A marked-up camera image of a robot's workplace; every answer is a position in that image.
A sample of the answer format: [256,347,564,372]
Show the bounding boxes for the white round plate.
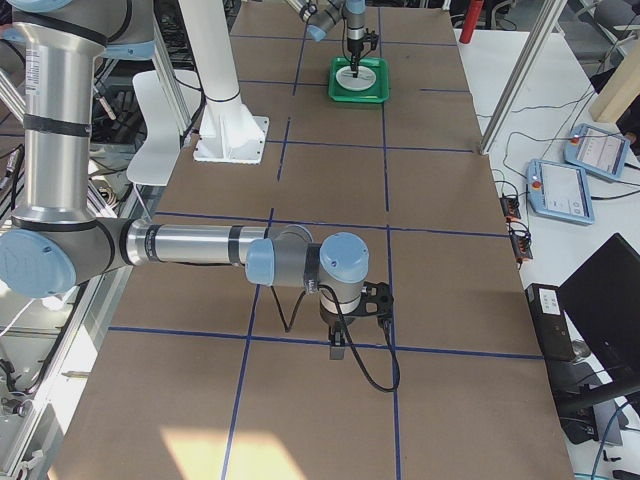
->
[335,65,377,92]

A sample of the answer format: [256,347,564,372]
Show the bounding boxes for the green plastic tray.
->
[328,57,389,104]

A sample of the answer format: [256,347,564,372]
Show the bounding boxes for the red cylinder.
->
[459,0,484,44]

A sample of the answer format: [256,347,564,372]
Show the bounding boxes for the orange black adapter lower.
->
[509,228,533,263]

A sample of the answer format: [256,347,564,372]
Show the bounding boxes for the orange black adapter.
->
[509,228,533,263]
[499,195,521,221]

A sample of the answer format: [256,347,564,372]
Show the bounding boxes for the black computer box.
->
[525,283,574,362]

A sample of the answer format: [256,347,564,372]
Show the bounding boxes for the orange black adapter upper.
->
[499,195,521,221]

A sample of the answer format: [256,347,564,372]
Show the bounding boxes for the white plastic chair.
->
[127,71,180,186]

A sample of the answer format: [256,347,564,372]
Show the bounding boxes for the near blue teach pendant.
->
[526,159,595,225]

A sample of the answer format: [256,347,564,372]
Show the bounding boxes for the blue teach pendant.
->
[564,123,630,182]
[526,159,595,225]

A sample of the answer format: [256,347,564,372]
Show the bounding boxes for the far blue teach pendant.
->
[564,123,630,182]

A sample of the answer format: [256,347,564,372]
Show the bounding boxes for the black monitor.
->
[556,233,639,444]

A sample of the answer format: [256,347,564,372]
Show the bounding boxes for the wooden beam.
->
[589,43,639,123]

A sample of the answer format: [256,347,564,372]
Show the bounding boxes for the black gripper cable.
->
[271,283,402,394]

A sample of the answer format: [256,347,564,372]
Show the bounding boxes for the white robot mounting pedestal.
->
[179,0,269,165]

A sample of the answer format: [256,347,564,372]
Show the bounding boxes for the aluminium frame post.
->
[479,0,568,155]

